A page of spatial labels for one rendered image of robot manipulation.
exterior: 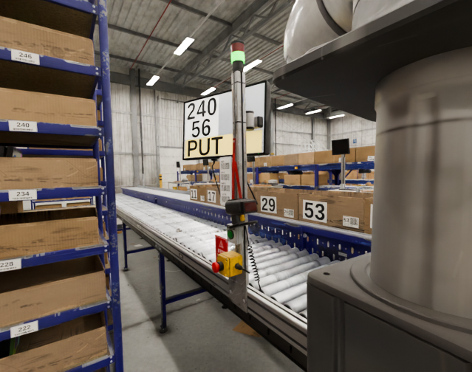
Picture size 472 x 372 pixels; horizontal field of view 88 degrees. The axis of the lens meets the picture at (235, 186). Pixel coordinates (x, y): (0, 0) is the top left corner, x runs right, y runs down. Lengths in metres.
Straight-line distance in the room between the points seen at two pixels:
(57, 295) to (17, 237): 0.23
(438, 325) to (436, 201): 0.08
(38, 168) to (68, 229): 0.21
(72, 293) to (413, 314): 0.98
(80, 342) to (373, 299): 1.01
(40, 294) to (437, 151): 1.03
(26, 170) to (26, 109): 0.18
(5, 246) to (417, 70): 1.01
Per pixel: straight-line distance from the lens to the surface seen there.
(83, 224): 0.98
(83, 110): 1.00
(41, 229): 0.99
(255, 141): 1.02
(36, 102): 1.00
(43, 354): 1.13
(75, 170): 0.98
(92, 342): 1.13
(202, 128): 1.22
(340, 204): 1.33
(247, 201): 0.80
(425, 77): 0.24
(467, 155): 0.22
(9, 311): 1.06
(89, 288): 1.05
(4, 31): 1.06
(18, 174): 0.98
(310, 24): 0.41
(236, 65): 0.99
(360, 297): 0.24
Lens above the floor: 1.18
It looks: 3 degrees down
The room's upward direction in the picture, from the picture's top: 1 degrees counter-clockwise
